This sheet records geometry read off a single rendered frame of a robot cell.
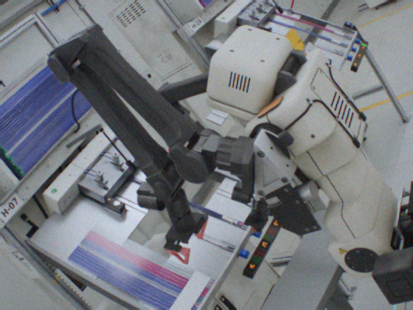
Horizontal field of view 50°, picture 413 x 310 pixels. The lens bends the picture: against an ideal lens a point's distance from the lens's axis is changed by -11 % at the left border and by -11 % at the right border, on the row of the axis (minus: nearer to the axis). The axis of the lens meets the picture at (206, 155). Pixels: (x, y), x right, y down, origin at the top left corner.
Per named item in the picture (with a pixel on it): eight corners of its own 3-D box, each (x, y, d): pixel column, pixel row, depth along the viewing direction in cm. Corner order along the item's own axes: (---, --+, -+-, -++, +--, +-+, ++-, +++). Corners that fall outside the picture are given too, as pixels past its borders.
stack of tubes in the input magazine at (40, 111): (99, 99, 203) (63, 52, 195) (23, 177, 172) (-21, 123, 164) (86, 108, 212) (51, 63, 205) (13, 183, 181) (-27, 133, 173)
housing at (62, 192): (130, 148, 218) (127, 124, 208) (64, 224, 187) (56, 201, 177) (116, 142, 221) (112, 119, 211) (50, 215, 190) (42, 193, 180)
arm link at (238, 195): (265, 190, 156) (273, 175, 163) (231, 179, 160) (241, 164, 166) (259, 217, 164) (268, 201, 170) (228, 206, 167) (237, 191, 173)
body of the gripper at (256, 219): (243, 225, 171) (245, 212, 166) (255, 205, 177) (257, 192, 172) (259, 232, 169) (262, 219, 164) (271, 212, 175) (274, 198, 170)
